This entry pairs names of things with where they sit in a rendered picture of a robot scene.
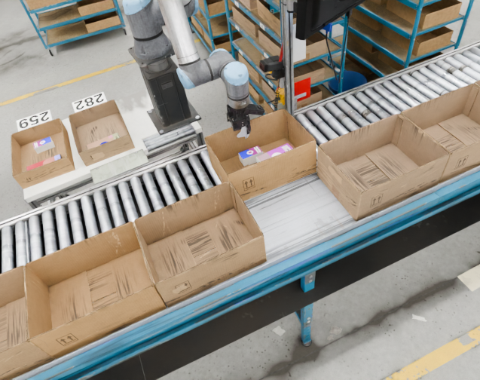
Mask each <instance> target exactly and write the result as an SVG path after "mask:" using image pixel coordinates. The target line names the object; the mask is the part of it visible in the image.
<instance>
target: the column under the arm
mask: <svg viewBox="0 0 480 380"><path fill-rule="evenodd" d="M167 62H168V67H167V68H166V69H165V70H162V71H160V72H151V71H150V70H149V68H148V66H145V67H139V68H140V71H141V73H142V77H143V79H144V82H145V86H146V88H147V91H148V94H149V96H150V99H151V103H152V105H153V109H151V110H148V111H147V113H148V116H149V117H150V119H151V121H152V122H153V124H154V126H155V127H156V129H157V131H158V133H159V134H160V136H161V135H163V134H165V133H169V132H170V131H173V130H176V129H178V128H180V127H184V126H185V125H188V124H191V123H193V122H195V121H199V120H200V119H202V118H201V117H200V115H199V114H198V113H197V111H196V110H195V108H194V107H193V106H192V104H191V103H190V102H189V100H188V99H187V96H186V92H185V88H184V86H183V85H182V83H181V81H180V79H179V77H178V74H177V71H176V70H177V68H178V66H177V65H176V64H175V63H174V61H173V60H172V58H171V57H168V58H167Z"/></svg>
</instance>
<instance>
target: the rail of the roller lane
mask: <svg viewBox="0 0 480 380"><path fill-rule="evenodd" d="M479 45H480V40H479V41H476V42H473V43H472V44H468V45H466V46H463V47H460V48H458V49H456V50H453V51H450V52H447V53H445V54H442V55H440V56H437V57H434V58H432V59H429V60H426V61H423V62H422V63H418V64H416V65H413V66H410V67H408V68H406V69H403V70H400V71H398V72H394V73H392V74H390V75H386V76H384V77H382V78H379V79H376V80H374V81H370V82H369V83H366V84H363V85H360V86H358V87H355V88H353V89H350V90H347V91H345V92H343V93H339V94H337V95H334V96H332V97H329V98H326V99H324V100H321V101H319V102H316V103H313V104H310V105H309V106H305V107H303V108H300V109H297V110H295V111H294V115H293V117H294V118H296V116H297V115H298V114H303V115H304V116H305V117H306V112H307V111H308V110H313V111H314V112H315V113H316V108H317V107H318V106H323V107H324V108H325V109H326V104H327V103H330V102H332V103H334V104H335V102H336V100H337V99H340V98H341V99H343V100H344V101H345V98H346V96H347V95H352V96H353V97H354V95H355V93H356V92H357V91H361V92H363V93H364V90H365V89H366V88H367V87H370V88H371V89H372V90H373V87H374V86H375V85H376V84H380V85H381V86H382V84H383V83H384V82H385V81H387V80H388V81H390V82H391V81H392V80H393V78H395V77H398V78H401V76H402V75H403V74H405V73H407V74H408V75H409V74H410V72H411V71H413V70H416V71H418V70H419V69H420V68H421V67H422V66H424V67H426V68H427V67H428V65H429V64H431V63H434V64H436V63H437V62H438V61H439V60H443V61H445V59H446V58H447V57H452V58H453V56H454V55H455V54H462V53H463V52H464V51H465V50H468V51H469V50H471V49H472V48H473V47H476V48H478V46H479ZM326 110H327V109H326ZM327 111H328V110H327ZM328 112H329V111H328ZM316 114H317V113H316ZM317 115H318V114H317ZM318 116H319V115H318ZM306 118H307V117H306ZM307 119H308V118H307ZM308 120H309V119H308ZM203 150H207V147H206V145H203V146H200V147H197V148H195V149H192V150H190V151H187V152H184V153H182V154H180V155H176V156H174V157H171V158H168V159H166V160H164V161H160V162H158V163H156V164H153V165H150V166H147V167H144V168H142V169H140V170H137V171H134V172H132V173H128V174H127V175H124V176H121V177H118V178H116V179H113V180H110V181H108V182H105V183H103V184H100V185H97V186H94V187H93V188H89V189H87V190H84V191H82V192H79V193H77V194H74V195H71V196H68V197H67V198H63V199H61V200H58V201H55V202H53V203H50V204H48V205H46V206H43V207H39V208H37V209H34V210H31V211H29V212H27V213H24V214H21V215H19V216H15V217H13V218H11V219H8V220H5V221H3V222H0V240H1V239H2V228H3V227H5V226H11V227H12V228H13V229H14V234H16V232H15V224H16V222H18V221H24V222H25V221H27V222H28V223H29V217H31V216H38V217H39V218H40V222H41V224H43V222H42V213H43V212H44V211H46V210H49V211H51V212H52V213H53V215H54V219H55V218H56V214H55V209H56V207H58V206H64V207H65V208H66V214H69V207H68V203H69V202H70V201H77V202H78V204H79V209H82V206H81V198H82V197H84V196H89V197H90V198H91V200H92V204H95V201H94V198H93V194H94V192H97V191H101V192H102V193H103V194H104V197H105V199H107V194H106V191H105V190H106V189H107V188H108V187H109V186H114V187H115V188H116V192H117V194H118V195H119V194H120V192H119V188H118V184H119V183H120V182H127V184H128V186H129V189H130V190H131V189H133V188H132V185H131V184H130V180H131V179H132V178H133V177H138V178H139V179H140V182H141V184H142V185H144V184H145V183H144V181H143V179H142V175H143V174H144V173H150V174H151V175H152V177H153V180H156V177H155V174H154V170H155V169H157V168H162V169H163V170H164V173H165V175H166V176H167V175H168V173H167V170H166V166H167V165H168V164H174V165H175V167H176V169H177V171H179V170H180V169H179V167H178V164H177V162H178V160H180V159H185V160H186V162H187V164H188V166H189V167H190V166H191V163H190V161H189V160H188V159H189V157H190V156H191V155H196V156H197V157H198V158H199V160H200V162H202V161H203V160H202V158H201V157H200V153H201V152H202V151H203ZM207 151H208V150H207Z"/></svg>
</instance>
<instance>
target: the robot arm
mask: <svg viewBox="0 0 480 380"><path fill-rule="evenodd" d="M123 6H124V13H125V14H126V17H127V21H128V23H129V25H130V29H131V32H132V34H133V38H134V53H135V55H136V56H137V57H138V58H139V59H143V60H151V59H155V58H158V57H162V56H163V55H164V54H166V53H168V52H169V51H170V49H171V43H170V40H171V42H172V45H173V49H174V51H175V54H176V58H177V60H178V64H179V68H177V70H176V71H177V74H178V77H179V79H180V81H181V83H182V85H183V86H184V88H186V89H188V90H189V89H192V88H196V87H197V86H200V85H202V84H205V83H208V82H210V81H214V80H216V79H218V78H221V80H223V82H224V83H225V85H226V89H227V96H228V104H227V105H226V106H227V111H228V112H227V113H226V115H227V120H228V122H229V121H230V122H231V127H232V129H233V130H234V131H236V130H240V129H241V131H240V132H239V133H238V134H237V137H245V139H246V138H247V137H248V136H249V134H250V132H251V125H250V118H249V114H252V115H263V114H264V109H263V107H262V106H261V105H256V104H249V79H248V77H249V73H248V71H247V68H246V66H245V65H244V64H243V63H240V62H237V61H236V60H235V59H234V58H233V57H232V55H231V54H230V53H229V52H227V51H226V50H225V49H216V50H214V51H213V52H212V53H211V54H210V56H209V57H208V58H206V59H203V60H200V56H199V55H198V52H197V48H196V45H195V43H194V38H193V35H192V32H191V28H190V25H189V22H188V18H187V17H191V16H193V15H195V14H196V13H197V11H198V7H199V6H198V0H123ZM164 25H166V27H167V31H168V33H169V36H170V40H169V39H168V37H167V36H166V34H165V33H164V31H163V28H162V26H164ZM228 117H229V118H230V119H228Z"/></svg>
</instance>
